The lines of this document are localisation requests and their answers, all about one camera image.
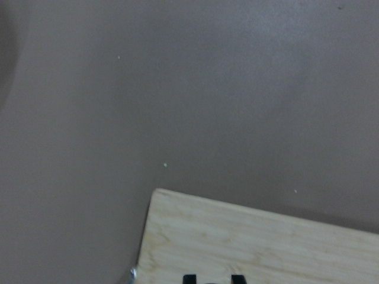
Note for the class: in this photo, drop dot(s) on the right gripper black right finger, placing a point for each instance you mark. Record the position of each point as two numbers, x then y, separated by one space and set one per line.
238 279

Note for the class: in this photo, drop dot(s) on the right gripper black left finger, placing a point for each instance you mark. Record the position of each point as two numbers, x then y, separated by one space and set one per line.
189 279

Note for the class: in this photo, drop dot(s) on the wooden cutting board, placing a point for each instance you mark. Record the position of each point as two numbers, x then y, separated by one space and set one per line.
189 235

